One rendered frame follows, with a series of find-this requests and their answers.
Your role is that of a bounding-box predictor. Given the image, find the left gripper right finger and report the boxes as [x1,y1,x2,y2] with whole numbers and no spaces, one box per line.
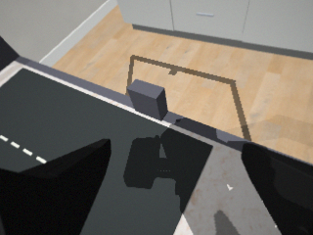
[241,143,313,235]

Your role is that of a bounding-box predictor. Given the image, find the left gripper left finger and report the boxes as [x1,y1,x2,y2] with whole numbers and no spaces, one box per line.
[0,139,112,235]

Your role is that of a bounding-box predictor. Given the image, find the black rectangular mat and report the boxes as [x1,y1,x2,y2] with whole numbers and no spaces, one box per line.
[0,68,213,235]

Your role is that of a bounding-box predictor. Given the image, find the dark grey block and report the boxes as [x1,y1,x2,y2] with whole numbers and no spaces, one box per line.
[127,79,168,120]

